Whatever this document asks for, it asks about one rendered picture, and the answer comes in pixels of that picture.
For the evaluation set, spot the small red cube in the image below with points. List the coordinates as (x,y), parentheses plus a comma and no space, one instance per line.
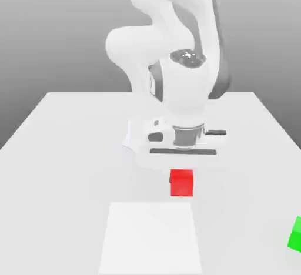
(181,183)

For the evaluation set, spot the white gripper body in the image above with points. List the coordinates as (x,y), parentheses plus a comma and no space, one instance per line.
(183,151)

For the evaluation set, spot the small green cube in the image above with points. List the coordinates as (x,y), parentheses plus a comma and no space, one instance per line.
(295,236)

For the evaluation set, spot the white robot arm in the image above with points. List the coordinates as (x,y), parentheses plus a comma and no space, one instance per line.
(150,44)

